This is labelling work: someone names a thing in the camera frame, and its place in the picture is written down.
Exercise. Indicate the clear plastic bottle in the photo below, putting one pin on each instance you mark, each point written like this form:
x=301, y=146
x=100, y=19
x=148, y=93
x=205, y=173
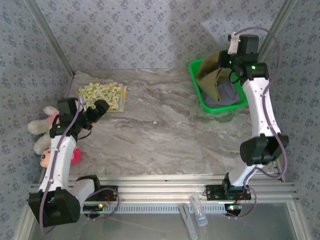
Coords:
x=198, y=212

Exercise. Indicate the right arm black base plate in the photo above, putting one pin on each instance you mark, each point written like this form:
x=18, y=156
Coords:
x=215, y=193

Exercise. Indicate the black controller board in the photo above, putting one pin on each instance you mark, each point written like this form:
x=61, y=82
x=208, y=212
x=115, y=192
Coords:
x=92, y=207
x=233, y=207

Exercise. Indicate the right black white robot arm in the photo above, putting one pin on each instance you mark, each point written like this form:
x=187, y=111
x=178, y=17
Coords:
x=257, y=105

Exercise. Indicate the green plastic basket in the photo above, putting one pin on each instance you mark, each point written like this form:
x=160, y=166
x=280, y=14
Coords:
x=193, y=72

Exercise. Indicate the right black controller board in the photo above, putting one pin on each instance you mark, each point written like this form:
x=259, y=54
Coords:
x=233, y=207

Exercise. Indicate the aluminium corner post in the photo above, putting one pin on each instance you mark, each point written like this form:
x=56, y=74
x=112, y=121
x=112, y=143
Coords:
x=37, y=10
x=285, y=10

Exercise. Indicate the pastel pink flower skirt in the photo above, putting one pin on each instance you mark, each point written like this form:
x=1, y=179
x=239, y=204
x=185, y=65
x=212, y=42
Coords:
x=123, y=100

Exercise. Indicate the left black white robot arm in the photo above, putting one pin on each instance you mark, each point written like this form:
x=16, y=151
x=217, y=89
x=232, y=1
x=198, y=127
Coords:
x=60, y=160

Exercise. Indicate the left black controller board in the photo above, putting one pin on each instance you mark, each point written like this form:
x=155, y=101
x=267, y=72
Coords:
x=92, y=207

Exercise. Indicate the grey plastic clip tool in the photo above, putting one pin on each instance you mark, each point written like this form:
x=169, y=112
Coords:
x=188, y=222

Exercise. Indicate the olive brown skirt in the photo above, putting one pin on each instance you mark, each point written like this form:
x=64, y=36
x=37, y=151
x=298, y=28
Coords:
x=212, y=77

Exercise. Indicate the lemon print skirt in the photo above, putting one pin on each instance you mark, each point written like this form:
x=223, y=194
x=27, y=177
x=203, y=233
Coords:
x=105, y=92

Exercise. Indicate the lavender grey skirt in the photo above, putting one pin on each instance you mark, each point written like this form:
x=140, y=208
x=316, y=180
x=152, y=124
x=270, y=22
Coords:
x=228, y=96

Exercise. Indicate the white plush bunny pink hoodie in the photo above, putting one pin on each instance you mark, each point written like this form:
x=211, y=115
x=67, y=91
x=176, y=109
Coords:
x=37, y=126

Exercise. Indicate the plush doll pink striped dress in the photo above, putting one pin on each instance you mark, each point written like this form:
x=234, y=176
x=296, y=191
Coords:
x=45, y=157

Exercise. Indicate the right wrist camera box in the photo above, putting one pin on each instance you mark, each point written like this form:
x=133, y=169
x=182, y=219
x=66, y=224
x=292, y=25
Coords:
x=232, y=42

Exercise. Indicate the aluminium rail frame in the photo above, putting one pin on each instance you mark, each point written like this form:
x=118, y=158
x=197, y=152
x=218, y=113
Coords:
x=160, y=187

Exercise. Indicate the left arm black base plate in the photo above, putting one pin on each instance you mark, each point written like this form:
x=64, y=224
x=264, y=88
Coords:
x=110, y=193

